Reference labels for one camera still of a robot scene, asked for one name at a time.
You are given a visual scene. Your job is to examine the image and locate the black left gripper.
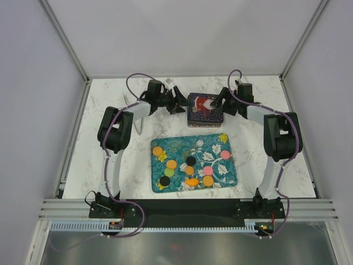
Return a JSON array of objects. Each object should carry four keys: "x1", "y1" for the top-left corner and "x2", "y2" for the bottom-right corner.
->
[{"x1": 156, "y1": 87, "x2": 191, "y2": 116}]

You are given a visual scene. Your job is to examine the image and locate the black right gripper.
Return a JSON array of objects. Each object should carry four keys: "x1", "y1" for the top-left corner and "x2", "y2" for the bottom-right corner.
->
[{"x1": 210, "y1": 87, "x2": 241, "y2": 116}]

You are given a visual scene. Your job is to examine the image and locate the gold tin lid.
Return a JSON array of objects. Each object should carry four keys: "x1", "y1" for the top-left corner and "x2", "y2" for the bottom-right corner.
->
[{"x1": 188, "y1": 93, "x2": 224, "y2": 125}]

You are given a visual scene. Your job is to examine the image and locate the silver metal tongs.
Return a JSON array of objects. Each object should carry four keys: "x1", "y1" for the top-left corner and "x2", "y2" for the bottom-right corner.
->
[{"x1": 123, "y1": 93, "x2": 145, "y2": 135}]

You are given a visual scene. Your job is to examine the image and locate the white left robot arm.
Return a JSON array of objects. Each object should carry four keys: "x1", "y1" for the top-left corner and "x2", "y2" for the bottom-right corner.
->
[{"x1": 89, "y1": 79, "x2": 190, "y2": 219}]

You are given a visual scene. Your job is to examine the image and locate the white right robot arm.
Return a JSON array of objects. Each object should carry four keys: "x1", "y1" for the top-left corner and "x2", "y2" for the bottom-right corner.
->
[{"x1": 176, "y1": 82, "x2": 303, "y2": 219}]

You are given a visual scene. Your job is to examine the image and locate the square cookie tin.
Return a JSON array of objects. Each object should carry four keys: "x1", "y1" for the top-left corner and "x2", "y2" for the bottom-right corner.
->
[{"x1": 187, "y1": 118, "x2": 224, "y2": 129}]

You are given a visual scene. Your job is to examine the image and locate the dotted orange biscuit far left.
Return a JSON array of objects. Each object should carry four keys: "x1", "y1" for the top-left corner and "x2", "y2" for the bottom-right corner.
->
[{"x1": 152, "y1": 146, "x2": 163, "y2": 156}]

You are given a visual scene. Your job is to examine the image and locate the pink sandwich cookie upper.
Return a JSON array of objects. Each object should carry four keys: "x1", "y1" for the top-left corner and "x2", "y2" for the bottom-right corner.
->
[{"x1": 220, "y1": 150, "x2": 231, "y2": 160}]

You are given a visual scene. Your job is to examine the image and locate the pink sandwich cookie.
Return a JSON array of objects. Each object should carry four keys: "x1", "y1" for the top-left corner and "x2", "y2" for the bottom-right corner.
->
[
  {"x1": 203, "y1": 166, "x2": 213, "y2": 176},
  {"x1": 220, "y1": 150, "x2": 231, "y2": 160}
]

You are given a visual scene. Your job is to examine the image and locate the black sandwich cookie upper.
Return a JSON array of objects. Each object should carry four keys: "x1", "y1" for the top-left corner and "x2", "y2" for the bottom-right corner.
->
[{"x1": 185, "y1": 156, "x2": 196, "y2": 167}]

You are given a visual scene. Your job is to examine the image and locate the black sandwich cookie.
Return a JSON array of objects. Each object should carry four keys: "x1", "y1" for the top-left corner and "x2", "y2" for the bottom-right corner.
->
[
  {"x1": 185, "y1": 156, "x2": 196, "y2": 167},
  {"x1": 159, "y1": 176, "x2": 170, "y2": 187}
]

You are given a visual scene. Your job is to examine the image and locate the dotted orange biscuit centre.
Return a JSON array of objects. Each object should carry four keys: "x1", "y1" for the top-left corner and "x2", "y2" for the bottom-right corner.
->
[{"x1": 166, "y1": 160, "x2": 178, "y2": 169}]

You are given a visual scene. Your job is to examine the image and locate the teal floral serving tray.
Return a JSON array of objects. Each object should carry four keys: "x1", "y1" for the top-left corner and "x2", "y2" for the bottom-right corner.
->
[{"x1": 150, "y1": 133, "x2": 238, "y2": 193}]

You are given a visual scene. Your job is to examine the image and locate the plain orange cookie middle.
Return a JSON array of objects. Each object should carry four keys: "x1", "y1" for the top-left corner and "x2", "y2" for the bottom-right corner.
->
[{"x1": 184, "y1": 166, "x2": 195, "y2": 176}]

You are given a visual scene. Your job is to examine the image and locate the green sandwich cookie lower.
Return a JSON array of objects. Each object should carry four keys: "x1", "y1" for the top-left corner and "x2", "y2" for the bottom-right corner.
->
[{"x1": 164, "y1": 168, "x2": 174, "y2": 177}]

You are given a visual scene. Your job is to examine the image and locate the pink sandwich cookie lower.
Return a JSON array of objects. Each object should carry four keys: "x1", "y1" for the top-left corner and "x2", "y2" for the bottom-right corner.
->
[{"x1": 203, "y1": 166, "x2": 213, "y2": 176}]

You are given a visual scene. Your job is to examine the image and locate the black sandwich cookie lower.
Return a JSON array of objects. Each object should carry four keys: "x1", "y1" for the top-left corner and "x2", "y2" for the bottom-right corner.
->
[{"x1": 159, "y1": 176, "x2": 170, "y2": 187}]

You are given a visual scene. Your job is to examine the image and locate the orange fish cookie lower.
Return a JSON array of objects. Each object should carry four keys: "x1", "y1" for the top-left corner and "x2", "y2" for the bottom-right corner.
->
[{"x1": 184, "y1": 178, "x2": 199, "y2": 187}]

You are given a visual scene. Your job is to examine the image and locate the dotted orange sandwich biscuit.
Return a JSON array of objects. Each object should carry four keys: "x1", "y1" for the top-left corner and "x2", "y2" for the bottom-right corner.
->
[{"x1": 202, "y1": 176, "x2": 214, "y2": 187}]

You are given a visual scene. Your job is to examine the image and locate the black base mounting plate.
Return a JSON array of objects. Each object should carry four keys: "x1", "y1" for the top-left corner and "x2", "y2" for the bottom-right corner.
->
[{"x1": 99, "y1": 199, "x2": 285, "y2": 227}]

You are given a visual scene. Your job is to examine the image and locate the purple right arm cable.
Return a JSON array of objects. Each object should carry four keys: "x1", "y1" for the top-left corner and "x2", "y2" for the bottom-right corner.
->
[{"x1": 228, "y1": 69, "x2": 301, "y2": 221}]

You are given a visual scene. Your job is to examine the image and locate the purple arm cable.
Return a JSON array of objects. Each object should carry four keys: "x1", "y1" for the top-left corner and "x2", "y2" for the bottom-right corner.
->
[
  {"x1": 103, "y1": 73, "x2": 151, "y2": 202},
  {"x1": 228, "y1": 69, "x2": 301, "y2": 221}
]

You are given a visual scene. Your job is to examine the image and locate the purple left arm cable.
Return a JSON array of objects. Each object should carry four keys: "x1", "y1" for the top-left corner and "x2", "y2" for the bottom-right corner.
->
[{"x1": 103, "y1": 73, "x2": 151, "y2": 202}]

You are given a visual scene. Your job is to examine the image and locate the aluminium frame rail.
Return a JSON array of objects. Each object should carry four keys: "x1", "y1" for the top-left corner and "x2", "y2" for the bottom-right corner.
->
[{"x1": 39, "y1": 198, "x2": 338, "y2": 221}]

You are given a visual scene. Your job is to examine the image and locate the slotted white cable duct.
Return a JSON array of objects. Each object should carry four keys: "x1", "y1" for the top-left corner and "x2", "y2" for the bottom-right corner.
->
[{"x1": 49, "y1": 219, "x2": 282, "y2": 232}]

